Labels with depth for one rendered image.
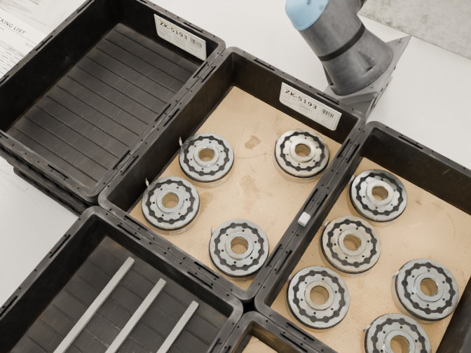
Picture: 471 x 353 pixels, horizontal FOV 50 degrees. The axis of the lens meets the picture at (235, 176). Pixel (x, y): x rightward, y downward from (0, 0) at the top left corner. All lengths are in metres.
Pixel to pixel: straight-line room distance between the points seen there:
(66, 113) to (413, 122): 0.77
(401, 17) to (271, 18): 1.19
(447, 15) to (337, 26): 1.52
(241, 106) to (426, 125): 0.45
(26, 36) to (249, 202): 0.75
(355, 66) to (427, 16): 1.45
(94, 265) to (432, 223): 0.61
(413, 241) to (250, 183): 0.31
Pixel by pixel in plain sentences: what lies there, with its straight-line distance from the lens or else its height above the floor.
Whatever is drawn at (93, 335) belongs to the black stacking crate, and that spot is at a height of 0.83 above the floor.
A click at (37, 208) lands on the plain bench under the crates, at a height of 0.70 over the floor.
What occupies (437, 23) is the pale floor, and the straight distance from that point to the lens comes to 2.51.
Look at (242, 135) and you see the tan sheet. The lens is 0.99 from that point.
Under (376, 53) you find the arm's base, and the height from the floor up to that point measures 0.87.
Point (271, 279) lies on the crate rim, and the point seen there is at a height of 0.93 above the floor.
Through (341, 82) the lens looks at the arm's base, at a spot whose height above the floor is 0.81.
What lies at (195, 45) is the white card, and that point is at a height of 0.89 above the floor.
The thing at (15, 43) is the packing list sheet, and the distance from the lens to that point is 1.40.
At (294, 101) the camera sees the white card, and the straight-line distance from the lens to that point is 0.98.
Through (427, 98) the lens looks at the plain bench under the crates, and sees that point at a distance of 1.29.
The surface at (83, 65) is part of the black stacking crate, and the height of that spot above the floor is 0.83.
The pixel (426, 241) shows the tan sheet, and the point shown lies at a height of 0.83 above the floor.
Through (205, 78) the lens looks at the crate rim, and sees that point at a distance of 0.96.
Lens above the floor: 1.67
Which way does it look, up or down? 63 degrees down
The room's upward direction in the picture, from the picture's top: 3 degrees clockwise
